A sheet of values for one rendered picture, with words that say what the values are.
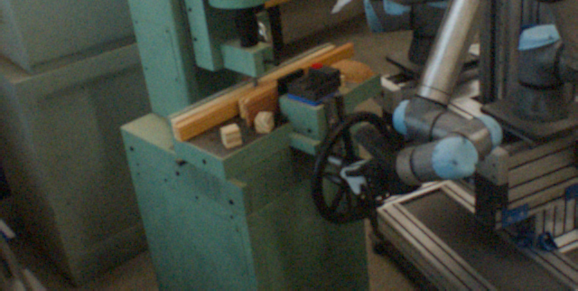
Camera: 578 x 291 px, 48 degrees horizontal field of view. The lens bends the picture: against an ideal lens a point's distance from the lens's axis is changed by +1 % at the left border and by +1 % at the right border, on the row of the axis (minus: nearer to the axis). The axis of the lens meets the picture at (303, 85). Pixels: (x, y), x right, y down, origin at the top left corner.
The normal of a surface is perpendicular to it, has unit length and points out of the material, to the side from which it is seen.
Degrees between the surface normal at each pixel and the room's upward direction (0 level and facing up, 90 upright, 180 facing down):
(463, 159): 62
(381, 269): 0
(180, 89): 90
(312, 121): 90
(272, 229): 90
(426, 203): 0
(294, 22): 90
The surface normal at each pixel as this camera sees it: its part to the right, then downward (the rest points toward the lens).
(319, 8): 0.64, 0.25
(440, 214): -0.10, -0.91
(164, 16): -0.70, 0.35
